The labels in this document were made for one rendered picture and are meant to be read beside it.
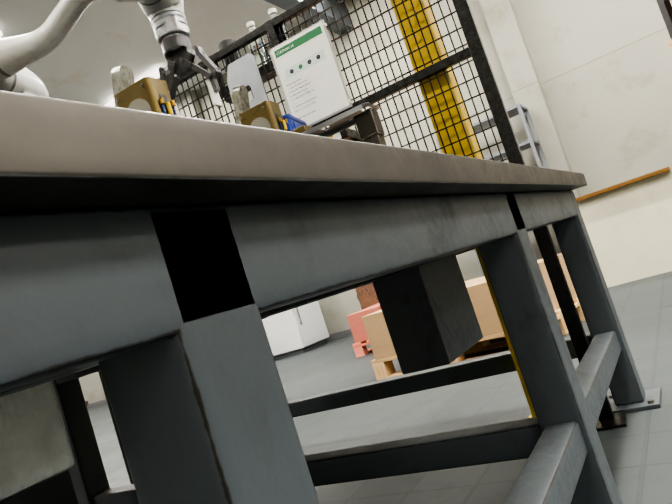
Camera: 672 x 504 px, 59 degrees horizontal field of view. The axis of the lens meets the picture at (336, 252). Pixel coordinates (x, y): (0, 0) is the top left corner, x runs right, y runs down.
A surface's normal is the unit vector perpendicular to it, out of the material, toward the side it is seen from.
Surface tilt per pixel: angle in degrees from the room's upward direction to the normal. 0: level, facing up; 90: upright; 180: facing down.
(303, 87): 90
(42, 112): 90
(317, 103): 90
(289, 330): 90
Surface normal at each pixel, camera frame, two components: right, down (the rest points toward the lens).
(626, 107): -0.49, 0.10
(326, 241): 0.81, -0.30
